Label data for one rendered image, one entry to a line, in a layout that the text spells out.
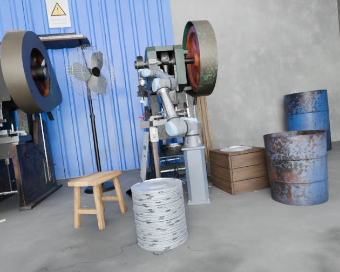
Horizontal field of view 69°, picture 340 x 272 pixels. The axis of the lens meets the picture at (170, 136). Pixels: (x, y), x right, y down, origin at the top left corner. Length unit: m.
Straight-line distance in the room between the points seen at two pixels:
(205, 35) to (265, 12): 2.35
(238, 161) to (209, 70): 0.97
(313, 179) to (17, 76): 2.52
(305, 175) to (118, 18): 3.36
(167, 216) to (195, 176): 0.70
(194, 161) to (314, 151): 0.83
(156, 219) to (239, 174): 1.04
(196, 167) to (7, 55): 1.91
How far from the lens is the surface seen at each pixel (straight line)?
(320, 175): 1.97
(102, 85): 2.97
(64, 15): 4.31
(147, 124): 2.53
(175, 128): 1.90
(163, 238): 1.41
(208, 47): 2.60
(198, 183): 2.01
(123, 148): 3.91
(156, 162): 2.52
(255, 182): 2.29
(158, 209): 1.35
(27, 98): 2.71
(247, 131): 4.37
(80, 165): 4.00
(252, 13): 4.78
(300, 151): 1.87
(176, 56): 2.80
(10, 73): 2.67
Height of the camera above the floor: 0.66
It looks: 3 degrees down
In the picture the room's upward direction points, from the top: 7 degrees counter-clockwise
